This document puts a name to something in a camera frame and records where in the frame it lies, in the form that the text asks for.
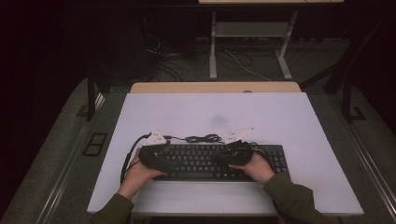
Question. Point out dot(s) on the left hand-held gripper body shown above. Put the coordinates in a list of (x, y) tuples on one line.
[(155, 157)]

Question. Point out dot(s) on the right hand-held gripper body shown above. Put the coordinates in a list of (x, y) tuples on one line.
[(239, 154)]

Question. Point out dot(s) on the black computer keyboard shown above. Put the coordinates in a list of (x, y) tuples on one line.
[(199, 161)]

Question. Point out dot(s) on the person's right hand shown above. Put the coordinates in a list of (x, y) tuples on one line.
[(257, 169)]

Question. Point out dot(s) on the person's left hand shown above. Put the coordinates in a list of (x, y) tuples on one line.
[(137, 177)]

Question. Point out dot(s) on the white table board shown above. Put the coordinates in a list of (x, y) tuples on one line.
[(218, 109)]

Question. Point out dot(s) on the wooden table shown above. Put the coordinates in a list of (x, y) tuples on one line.
[(186, 87)]

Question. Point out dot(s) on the black metal stand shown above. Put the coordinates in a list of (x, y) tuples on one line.
[(347, 93)]

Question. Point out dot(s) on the black floor socket frame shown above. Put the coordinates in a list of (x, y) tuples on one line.
[(95, 144)]

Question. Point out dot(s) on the aluminium floor rail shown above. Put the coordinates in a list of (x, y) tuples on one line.
[(370, 161), (62, 180)]

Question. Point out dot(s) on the white metal desk frame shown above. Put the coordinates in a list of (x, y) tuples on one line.
[(249, 29)]

